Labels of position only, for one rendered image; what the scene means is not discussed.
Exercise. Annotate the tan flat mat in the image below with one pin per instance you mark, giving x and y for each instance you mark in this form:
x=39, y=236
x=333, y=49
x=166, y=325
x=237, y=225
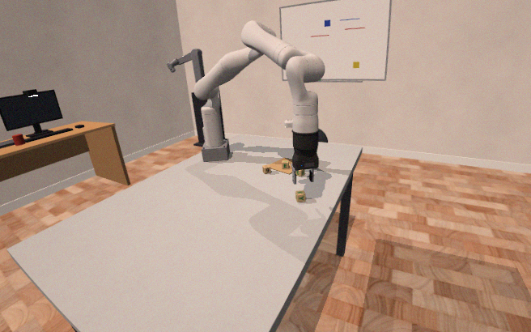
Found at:
x=278, y=166

